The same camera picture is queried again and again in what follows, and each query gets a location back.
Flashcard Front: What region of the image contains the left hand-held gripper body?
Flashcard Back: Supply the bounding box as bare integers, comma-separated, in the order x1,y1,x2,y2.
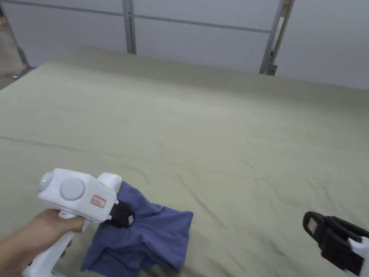
21,168,126,277

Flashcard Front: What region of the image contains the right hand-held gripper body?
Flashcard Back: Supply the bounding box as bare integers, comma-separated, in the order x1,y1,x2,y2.
319,229,369,277

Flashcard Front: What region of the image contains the blue shirt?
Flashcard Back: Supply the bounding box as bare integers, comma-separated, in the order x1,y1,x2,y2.
80,180,194,274

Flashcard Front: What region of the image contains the person's left forearm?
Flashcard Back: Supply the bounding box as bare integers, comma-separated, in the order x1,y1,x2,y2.
0,221,36,277

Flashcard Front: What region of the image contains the person's left hand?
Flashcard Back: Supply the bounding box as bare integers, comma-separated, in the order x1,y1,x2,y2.
26,207,87,259

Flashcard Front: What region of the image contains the bed with pale green sheet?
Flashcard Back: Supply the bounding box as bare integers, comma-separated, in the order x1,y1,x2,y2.
0,45,369,277

